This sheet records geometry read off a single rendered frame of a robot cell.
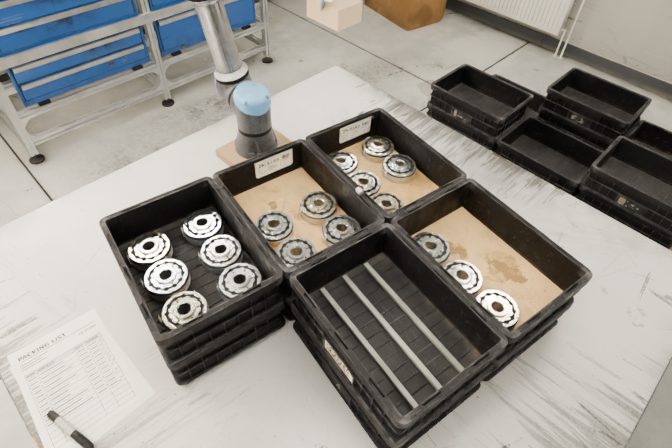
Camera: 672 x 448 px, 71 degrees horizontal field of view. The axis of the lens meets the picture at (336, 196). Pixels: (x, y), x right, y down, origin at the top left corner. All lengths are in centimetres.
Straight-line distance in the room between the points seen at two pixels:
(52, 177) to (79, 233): 140
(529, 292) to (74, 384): 111
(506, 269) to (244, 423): 74
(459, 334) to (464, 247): 26
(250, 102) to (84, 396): 92
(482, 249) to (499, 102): 133
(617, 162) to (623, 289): 93
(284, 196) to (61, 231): 69
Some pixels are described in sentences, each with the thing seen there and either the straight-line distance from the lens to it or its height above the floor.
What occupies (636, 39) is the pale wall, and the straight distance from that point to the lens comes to 411.
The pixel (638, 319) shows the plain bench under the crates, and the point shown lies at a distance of 156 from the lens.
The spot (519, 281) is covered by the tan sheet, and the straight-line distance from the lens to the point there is 131.
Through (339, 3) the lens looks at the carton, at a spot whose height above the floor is 112.
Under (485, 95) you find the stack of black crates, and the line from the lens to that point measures 258.
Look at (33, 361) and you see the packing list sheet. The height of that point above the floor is 70.
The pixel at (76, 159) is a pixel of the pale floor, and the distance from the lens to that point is 307.
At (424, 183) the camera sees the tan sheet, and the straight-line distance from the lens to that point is 147.
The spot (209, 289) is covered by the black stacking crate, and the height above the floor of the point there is 83.
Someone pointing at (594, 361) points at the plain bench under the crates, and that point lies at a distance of 143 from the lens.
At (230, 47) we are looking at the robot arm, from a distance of 161.
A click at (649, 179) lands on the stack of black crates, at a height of 49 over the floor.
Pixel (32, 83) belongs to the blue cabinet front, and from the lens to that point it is 294.
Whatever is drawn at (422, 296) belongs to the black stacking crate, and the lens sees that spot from 121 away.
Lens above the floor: 182
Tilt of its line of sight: 45 degrees down
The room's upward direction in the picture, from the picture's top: 3 degrees clockwise
